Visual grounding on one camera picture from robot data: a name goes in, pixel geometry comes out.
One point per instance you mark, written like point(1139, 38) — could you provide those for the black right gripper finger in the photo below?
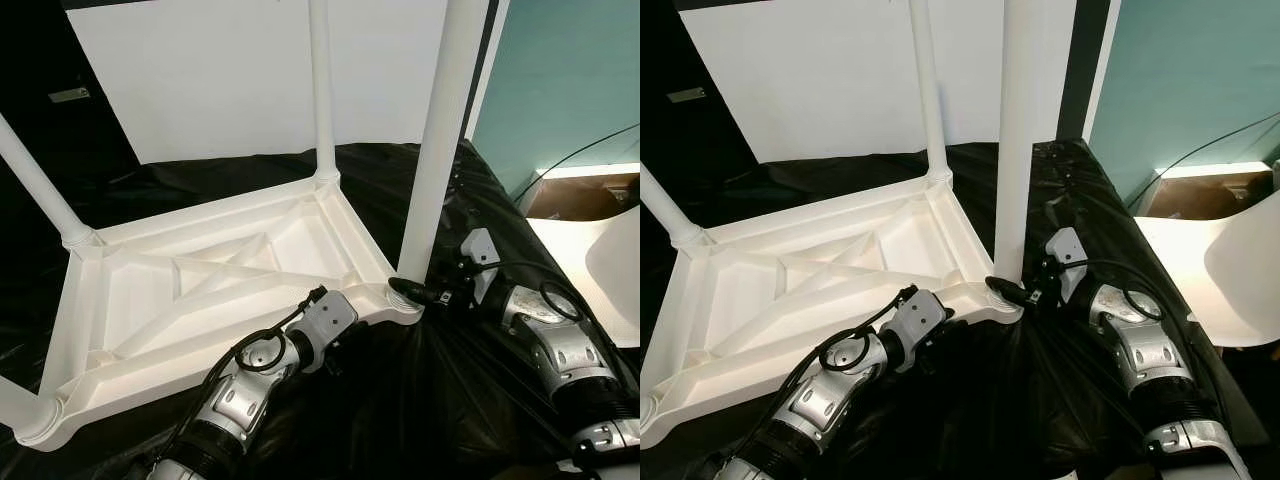
point(412, 292)
point(1006, 290)

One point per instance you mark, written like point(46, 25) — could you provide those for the white plastic table top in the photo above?
point(220, 270)
point(820, 270)

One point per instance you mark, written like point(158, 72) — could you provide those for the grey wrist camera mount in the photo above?
point(922, 318)
point(480, 250)
point(1065, 250)
point(328, 320)

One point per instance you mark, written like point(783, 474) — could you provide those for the white shell chair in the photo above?
point(1240, 270)
point(600, 270)

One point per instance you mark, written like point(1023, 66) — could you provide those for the small grey metal plate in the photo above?
point(68, 95)
point(686, 95)

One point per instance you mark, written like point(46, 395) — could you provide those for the brown box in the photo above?
point(580, 200)

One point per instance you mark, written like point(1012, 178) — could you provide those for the large white backdrop panel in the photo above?
point(200, 80)
point(810, 80)

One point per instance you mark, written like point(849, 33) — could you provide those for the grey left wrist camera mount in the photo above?
point(922, 318)
point(328, 320)

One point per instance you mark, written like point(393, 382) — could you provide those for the black table cloth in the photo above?
point(450, 400)
point(1050, 400)

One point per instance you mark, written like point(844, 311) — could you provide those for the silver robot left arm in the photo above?
point(240, 400)
point(825, 400)

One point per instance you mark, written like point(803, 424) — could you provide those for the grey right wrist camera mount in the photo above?
point(1065, 250)
point(480, 250)

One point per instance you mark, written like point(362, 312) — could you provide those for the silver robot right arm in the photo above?
point(560, 350)
point(1145, 350)

